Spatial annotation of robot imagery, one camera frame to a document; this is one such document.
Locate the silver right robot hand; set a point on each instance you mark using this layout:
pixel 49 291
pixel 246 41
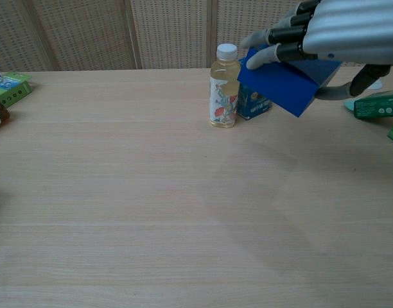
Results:
pixel 350 32

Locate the plain blue box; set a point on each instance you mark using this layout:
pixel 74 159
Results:
pixel 280 85

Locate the blue printed cookie box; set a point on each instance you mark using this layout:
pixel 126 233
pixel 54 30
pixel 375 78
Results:
pixel 252 104

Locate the dark green carton with icons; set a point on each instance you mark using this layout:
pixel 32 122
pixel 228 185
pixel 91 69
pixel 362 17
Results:
pixel 376 107

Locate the clear bottle with floral label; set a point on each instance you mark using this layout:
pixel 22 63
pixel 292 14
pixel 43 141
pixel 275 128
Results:
pixel 224 93

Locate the woven folding screen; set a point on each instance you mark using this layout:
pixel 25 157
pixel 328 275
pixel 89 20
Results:
pixel 119 32

